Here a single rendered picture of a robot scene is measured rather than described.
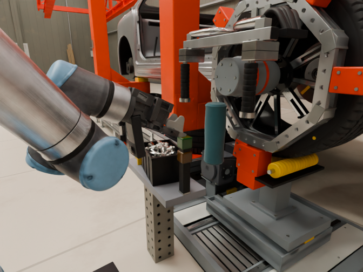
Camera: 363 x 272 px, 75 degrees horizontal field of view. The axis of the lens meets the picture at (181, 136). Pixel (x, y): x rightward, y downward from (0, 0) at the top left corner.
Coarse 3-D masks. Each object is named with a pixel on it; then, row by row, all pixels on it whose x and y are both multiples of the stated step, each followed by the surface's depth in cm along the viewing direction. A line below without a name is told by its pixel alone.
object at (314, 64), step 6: (312, 48) 121; (312, 54) 122; (318, 60) 115; (306, 66) 125; (312, 66) 118; (306, 72) 121; (306, 78) 121; (312, 78) 119; (300, 84) 129; (300, 90) 130; (312, 90) 124; (306, 96) 128; (312, 96) 125
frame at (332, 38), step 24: (264, 0) 80; (288, 0) 72; (312, 24) 67; (336, 24) 67; (216, 48) 104; (336, 48) 63; (216, 96) 109; (336, 96) 69; (312, 120) 71; (264, 144) 88; (288, 144) 84
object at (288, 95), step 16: (240, 48) 107; (288, 48) 86; (320, 48) 77; (288, 64) 87; (304, 64) 82; (288, 80) 88; (304, 80) 82; (256, 96) 120; (288, 96) 89; (256, 112) 105; (272, 112) 119; (304, 112) 84; (256, 128) 104; (272, 128) 105
